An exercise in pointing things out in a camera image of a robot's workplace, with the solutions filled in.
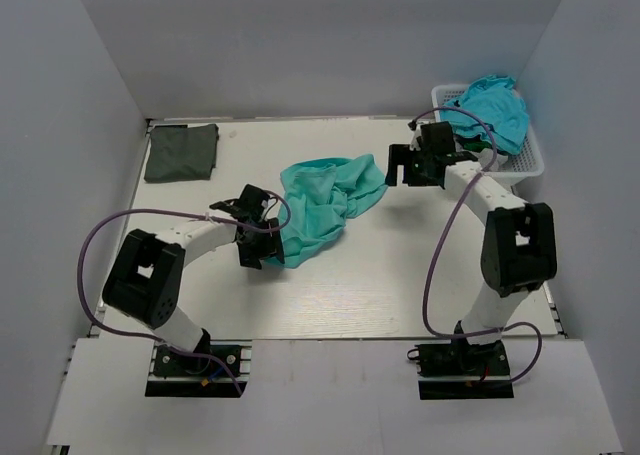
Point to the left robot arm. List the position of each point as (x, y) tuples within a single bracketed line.
[(145, 280)]

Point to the folded dark green t shirt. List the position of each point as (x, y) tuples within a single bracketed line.
[(180, 153)]

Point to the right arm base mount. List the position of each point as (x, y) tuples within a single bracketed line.
[(459, 371)]

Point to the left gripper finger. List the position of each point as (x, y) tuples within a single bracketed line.
[(252, 256), (276, 241)]

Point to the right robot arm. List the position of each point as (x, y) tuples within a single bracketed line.
[(518, 250)]

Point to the teal t shirt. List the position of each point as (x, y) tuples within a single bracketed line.
[(322, 195)]

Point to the light blue t shirt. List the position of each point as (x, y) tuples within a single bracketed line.
[(493, 100)]

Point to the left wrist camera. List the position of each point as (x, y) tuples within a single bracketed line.
[(249, 207)]

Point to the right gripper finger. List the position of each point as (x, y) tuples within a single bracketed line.
[(391, 178), (400, 154)]

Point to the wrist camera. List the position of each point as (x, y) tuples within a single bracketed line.
[(249, 207), (433, 139)]

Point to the grey cloth in basket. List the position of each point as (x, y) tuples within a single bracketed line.
[(492, 162)]

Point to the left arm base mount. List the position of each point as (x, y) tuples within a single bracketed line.
[(175, 376)]

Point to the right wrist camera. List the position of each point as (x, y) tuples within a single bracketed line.
[(433, 139)]

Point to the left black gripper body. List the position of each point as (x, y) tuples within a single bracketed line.
[(260, 236)]

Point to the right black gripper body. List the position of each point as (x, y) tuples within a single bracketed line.
[(417, 175)]

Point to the green cloth in basket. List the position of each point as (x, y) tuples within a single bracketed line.
[(476, 145)]

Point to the white plastic basket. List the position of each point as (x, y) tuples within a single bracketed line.
[(527, 164)]

